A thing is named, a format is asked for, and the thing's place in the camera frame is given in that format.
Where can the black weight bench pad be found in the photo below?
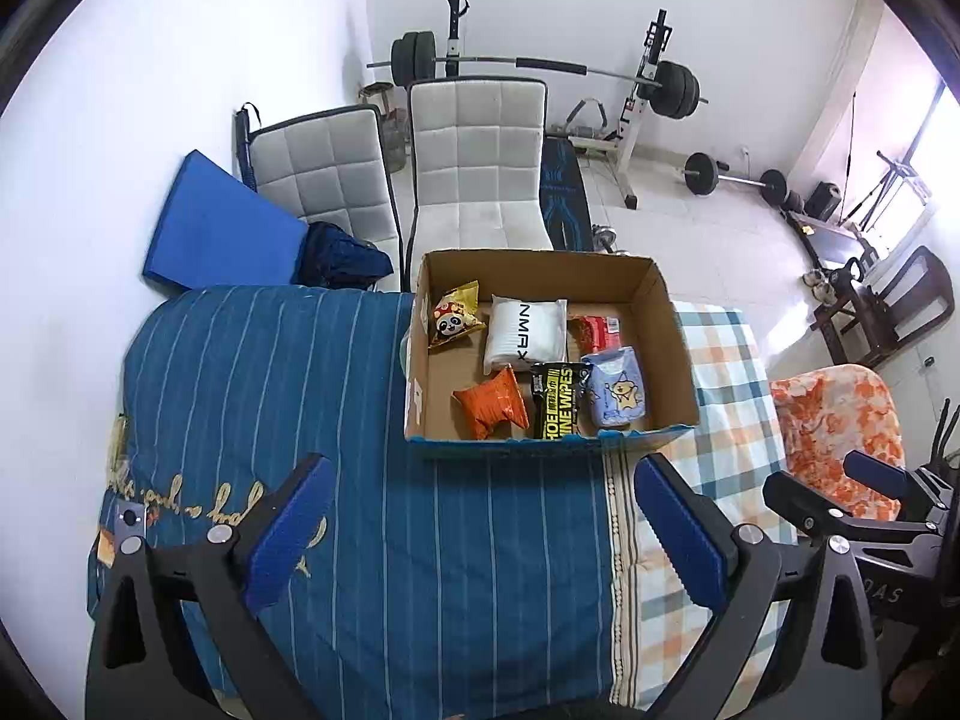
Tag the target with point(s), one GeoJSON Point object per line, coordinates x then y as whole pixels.
{"type": "Point", "coordinates": [562, 195]}

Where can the blue smartphone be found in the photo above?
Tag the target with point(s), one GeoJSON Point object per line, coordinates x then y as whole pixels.
{"type": "Point", "coordinates": [131, 516]}

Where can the black bag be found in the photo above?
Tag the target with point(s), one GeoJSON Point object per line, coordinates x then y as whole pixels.
{"type": "Point", "coordinates": [244, 142]}

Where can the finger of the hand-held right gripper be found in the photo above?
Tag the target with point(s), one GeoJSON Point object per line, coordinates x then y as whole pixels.
{"type": "Point", "coordinates": [806, 499]}
{"type": "Point", "coordinates": [877, 476]}

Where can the dark low table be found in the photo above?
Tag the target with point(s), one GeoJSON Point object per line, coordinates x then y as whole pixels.
{"type": "Point", "coordinates": [832, 236]}

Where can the yellow snack packet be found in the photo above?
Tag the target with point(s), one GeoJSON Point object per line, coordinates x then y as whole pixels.
{"type": "Point", "coordinates": [454, 319]}

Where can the black router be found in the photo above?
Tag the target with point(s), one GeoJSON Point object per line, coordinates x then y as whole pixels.
{"type": "Point", "coordinates": [946, 435]}

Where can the orange snack packet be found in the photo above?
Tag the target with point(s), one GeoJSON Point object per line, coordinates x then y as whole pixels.
{"type": "Point", "coordinates": [487, 405]}

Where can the blue foam mat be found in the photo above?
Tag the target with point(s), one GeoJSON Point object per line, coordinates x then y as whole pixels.
{"type": "Point", "coordinates": [217, 225]}

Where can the light blue tissue pack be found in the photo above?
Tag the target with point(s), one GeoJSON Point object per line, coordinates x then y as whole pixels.
{"type": "Point", "coordinates": [615, 394]}

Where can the blue striped blanket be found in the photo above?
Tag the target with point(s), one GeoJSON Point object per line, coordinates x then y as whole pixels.
{"type": "Point", "coordinates": [450, 540]}

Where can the long barbell with black plates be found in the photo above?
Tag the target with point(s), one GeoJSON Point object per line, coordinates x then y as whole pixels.
{"type": "Point", "coordinates": [547, 64]}

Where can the black speaker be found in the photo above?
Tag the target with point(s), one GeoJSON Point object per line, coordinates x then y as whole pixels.
{"type": "Point", "coordinates": [825, 201]}

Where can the dark blue cloth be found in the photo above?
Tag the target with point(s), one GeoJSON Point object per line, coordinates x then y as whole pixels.
{"type": "Point", "coordinates": [337, 259]}

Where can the white padded chair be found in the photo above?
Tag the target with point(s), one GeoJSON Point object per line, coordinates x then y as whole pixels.
{"type": "Point", "coordinates": [472, 157]}
{"type": "Point", "coordinates": [322, 172]}

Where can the cardboard box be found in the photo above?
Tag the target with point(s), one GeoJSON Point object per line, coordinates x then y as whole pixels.
{"type": "Point", "coordinates": [480, 390]}

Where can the orange patterned cushion seat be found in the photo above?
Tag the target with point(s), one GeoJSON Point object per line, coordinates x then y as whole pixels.
{"type": "Point", "coordinates": [832, 420]}

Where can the black wipes packet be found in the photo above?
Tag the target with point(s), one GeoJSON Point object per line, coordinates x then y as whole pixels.
{"type": "Point", "coordinates": [555, 405]}

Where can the chrome dumbbell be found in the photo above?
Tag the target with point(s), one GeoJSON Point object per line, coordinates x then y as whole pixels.
{"type": "Point", "coordinates": [605, 238]}

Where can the white barbell rack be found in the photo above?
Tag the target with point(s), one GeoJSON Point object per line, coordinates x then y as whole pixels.
{"type": "Point", "coordinates": [634, 127]}

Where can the dark wooden chair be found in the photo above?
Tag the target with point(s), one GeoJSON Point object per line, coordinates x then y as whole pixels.
{"type": "Point", "coordinates": [911, 277]}

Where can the short barbell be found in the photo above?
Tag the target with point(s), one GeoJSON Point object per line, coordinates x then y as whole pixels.
{"type": "Point", "coordinates": [701, 172]}

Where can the white tissue pack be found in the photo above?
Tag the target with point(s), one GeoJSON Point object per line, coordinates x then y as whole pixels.
{"type": "Point", "coordinates": [525, 334]}

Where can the checked bed sheet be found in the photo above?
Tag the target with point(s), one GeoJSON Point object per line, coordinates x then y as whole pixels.
{"type": "Point", "coordinates": [724, 405]}

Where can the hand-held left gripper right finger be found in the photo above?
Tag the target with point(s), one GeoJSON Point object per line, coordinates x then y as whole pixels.
{"type": "Point", "coordinates": [679, 532]}

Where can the pair of shoes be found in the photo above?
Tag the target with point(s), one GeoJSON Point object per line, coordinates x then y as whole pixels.
{"type": "Point", "coordinates": [817, 279]}

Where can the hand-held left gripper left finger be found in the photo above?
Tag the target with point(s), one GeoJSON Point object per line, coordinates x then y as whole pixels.
{"type": "Point", "coordinates": [292, 532]}

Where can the black metal stand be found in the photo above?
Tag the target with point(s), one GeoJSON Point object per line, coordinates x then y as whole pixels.
{"type": "Point", "coordinates": [892, 180]}

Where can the red snack packet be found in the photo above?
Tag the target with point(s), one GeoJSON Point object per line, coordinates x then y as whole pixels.
{"type": "Point", "coordinates": [596, 331]}

